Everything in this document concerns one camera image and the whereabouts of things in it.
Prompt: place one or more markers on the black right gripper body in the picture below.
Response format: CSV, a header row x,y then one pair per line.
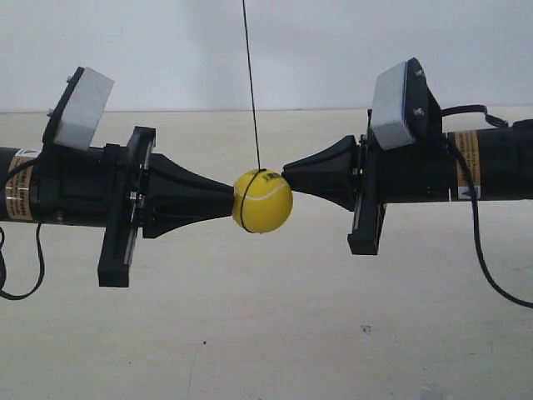
x,y
418,173

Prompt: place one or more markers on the yellow tennis ball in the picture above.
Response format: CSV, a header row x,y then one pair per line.
x,y
263,201

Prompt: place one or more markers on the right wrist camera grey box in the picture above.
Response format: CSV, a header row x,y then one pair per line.
x,y
404,110

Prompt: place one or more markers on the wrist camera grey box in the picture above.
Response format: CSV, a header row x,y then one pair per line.
x,y
73,122
404,110

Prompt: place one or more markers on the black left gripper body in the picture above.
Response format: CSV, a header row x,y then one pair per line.
x,y
101,187

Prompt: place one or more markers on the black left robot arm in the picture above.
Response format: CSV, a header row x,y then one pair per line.
x,y
19,172

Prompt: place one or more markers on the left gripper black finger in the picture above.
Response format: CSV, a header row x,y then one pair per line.
x,y
176,212
173,186

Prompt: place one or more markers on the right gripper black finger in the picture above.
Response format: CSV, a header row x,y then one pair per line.
x,y
331,165
337,189

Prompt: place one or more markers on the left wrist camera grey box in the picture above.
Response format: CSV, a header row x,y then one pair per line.
x,y
73,122

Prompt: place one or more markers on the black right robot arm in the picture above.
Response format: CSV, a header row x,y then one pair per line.
x,y
500,161

